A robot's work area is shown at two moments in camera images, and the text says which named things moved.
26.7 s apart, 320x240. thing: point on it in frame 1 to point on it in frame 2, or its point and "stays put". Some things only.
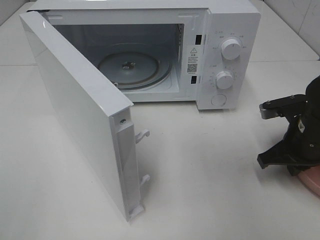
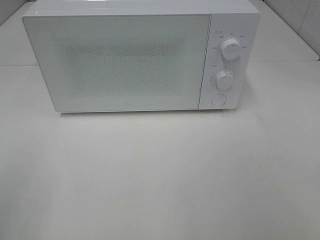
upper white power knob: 230,49 stays put
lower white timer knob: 224,80 stays put
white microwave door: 103,113 to 114,62
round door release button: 219,100 stays put
